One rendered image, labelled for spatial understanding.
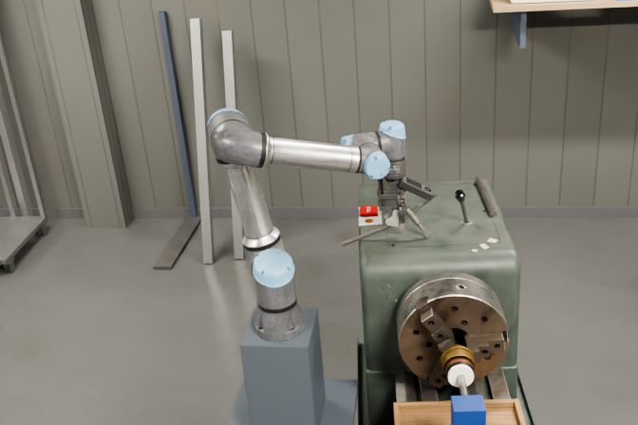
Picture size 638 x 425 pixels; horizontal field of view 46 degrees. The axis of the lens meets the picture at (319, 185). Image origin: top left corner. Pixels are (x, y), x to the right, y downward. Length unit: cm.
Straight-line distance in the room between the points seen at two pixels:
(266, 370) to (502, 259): 77
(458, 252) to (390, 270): 21
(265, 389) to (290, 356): 15
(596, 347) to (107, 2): 362
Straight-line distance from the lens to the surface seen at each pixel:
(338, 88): 494
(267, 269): 211
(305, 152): 200
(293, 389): 227
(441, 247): 231
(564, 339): 412
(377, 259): 226
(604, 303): 444
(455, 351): 210
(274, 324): 218
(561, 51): 491
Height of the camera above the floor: 238
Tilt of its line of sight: 24 degrees down
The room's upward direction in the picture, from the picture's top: 5 degrees counter-clockwise
